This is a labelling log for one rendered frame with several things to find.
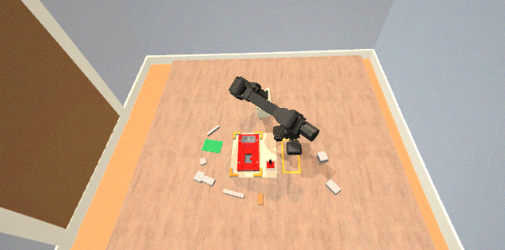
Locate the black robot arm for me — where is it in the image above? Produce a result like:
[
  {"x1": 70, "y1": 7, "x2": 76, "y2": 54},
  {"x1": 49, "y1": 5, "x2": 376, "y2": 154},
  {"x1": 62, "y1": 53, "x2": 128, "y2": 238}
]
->
[{"x1": 229, "y1": 76, "x2": 320, "y2": 142}]

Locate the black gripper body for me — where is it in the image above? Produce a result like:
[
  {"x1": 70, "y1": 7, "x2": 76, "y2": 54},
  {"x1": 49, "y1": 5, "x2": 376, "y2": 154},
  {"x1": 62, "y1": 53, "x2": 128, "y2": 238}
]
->
[{"x1": 286, "y1": 131, "x2": 302, "y2": 155}]

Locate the green flat rectangular patch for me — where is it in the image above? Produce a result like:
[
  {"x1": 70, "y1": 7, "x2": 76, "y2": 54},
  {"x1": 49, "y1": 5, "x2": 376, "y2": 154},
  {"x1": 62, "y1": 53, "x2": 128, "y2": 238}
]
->
[{"x1": 202, "y1": 139, "x2": 223, "y2": 153}]

